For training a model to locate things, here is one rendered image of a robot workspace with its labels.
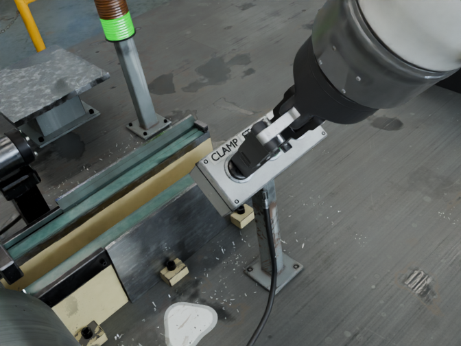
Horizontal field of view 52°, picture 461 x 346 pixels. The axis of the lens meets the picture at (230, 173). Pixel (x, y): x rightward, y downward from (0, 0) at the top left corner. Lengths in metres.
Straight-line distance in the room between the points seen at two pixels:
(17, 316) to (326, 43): 0.32
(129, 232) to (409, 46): 0.52
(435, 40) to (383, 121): 0.81
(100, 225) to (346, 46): 0.60
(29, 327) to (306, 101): 0.28
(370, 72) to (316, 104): 0.06
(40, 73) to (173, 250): 0.64
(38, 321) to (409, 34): 0.35
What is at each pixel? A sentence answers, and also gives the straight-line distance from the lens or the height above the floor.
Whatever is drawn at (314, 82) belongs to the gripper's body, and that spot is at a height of 1.25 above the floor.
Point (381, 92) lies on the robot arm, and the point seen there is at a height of 1.26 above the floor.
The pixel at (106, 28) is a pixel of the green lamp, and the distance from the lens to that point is 1.01.
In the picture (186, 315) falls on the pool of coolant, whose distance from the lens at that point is 0.76.
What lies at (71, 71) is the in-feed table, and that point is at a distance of 1.22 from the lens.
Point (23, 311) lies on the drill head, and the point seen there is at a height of 1.11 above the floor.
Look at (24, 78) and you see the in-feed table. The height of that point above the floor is 0.92.
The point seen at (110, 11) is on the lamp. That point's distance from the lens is 0.99.
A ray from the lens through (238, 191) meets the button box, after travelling 0.55.
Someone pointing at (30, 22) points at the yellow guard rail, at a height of 0.44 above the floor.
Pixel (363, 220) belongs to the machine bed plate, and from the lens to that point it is 0.86.
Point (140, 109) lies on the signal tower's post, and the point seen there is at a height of 0.86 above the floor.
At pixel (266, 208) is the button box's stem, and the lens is 0.63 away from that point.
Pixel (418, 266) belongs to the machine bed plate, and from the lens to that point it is 0.81.
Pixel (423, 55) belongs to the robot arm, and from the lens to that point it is 0.29.
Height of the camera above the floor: 1.43
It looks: 41 degrees down
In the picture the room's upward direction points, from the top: 11 degrees counter-clockwise
